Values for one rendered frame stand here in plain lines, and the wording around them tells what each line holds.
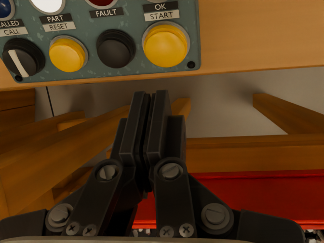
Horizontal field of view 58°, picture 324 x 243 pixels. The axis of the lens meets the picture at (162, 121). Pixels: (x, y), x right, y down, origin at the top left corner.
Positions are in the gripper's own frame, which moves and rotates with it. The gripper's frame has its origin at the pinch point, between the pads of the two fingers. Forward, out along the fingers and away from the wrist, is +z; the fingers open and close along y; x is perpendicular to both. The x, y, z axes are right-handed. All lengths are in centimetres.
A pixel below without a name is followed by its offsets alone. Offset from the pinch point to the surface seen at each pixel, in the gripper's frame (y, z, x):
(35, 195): -24.0, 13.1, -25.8
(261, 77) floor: 22, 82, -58
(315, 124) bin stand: 18.6, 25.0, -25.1
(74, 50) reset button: -6.1, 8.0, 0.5
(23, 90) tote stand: -69, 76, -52
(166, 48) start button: 0.1, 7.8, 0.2
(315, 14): 10.3, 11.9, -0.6
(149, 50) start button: -1.0, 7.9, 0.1
